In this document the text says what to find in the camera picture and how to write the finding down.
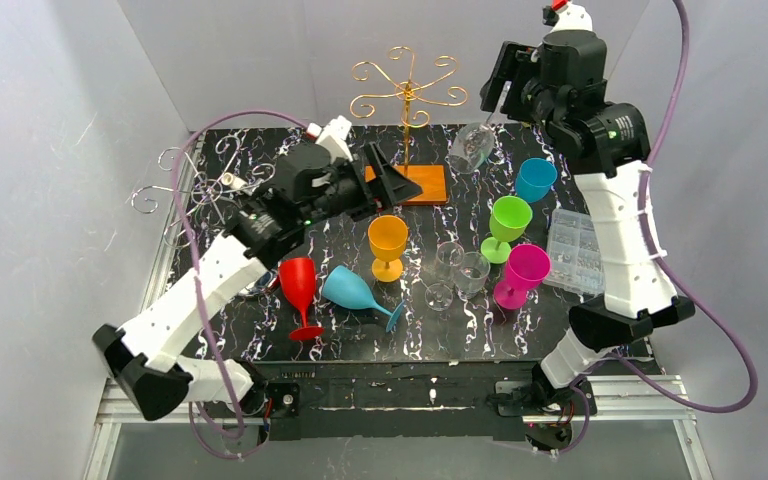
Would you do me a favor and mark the clear ribbed wine glass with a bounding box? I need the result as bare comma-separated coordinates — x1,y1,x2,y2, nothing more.
453,252,490,299

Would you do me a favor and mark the blue wine glass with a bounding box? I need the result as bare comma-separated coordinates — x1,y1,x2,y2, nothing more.
514,158,558,203

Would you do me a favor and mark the silver wire glass rack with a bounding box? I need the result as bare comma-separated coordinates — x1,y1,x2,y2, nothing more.
130,135,275,220

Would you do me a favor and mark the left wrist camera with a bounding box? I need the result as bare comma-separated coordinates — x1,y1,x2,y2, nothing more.
305,115,354,163

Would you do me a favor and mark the orange yellow wine glass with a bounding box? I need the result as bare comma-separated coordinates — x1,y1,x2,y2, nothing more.
367,215,409,283

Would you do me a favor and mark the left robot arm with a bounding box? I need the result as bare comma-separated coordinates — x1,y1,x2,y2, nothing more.
92,143,423,421

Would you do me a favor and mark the pink wine glass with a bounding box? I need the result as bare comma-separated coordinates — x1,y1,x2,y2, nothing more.
493,244,551,310

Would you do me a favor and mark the green wine glass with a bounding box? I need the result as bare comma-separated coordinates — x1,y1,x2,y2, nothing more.
480,195,533,265

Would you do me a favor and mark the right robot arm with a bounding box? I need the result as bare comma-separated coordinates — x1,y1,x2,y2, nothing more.
480,30,695,409

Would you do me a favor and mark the purple cable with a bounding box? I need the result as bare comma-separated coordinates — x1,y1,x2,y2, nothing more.
556,0,760,458
178,109,312,462

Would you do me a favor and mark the red wine glass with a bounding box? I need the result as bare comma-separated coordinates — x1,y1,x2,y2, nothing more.
279,257,325,342

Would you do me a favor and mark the gold wire glass rack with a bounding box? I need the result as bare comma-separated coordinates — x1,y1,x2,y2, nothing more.
349,45,469,206

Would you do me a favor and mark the teal wine glass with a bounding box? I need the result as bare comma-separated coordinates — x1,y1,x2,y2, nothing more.
322,265,405,333

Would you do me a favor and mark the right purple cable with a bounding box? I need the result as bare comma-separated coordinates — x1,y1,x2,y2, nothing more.
556,0,760,458

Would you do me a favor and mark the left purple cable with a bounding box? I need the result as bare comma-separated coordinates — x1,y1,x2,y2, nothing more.
178,109,312,462

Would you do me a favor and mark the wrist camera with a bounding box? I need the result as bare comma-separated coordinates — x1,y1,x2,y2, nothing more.
542,0,593,32
305,115,354,163

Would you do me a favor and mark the clear plastic screw box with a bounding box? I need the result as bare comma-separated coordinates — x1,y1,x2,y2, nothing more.
544,209,605,296

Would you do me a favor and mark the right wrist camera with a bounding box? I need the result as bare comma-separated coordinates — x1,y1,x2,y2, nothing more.
542,0,593,32

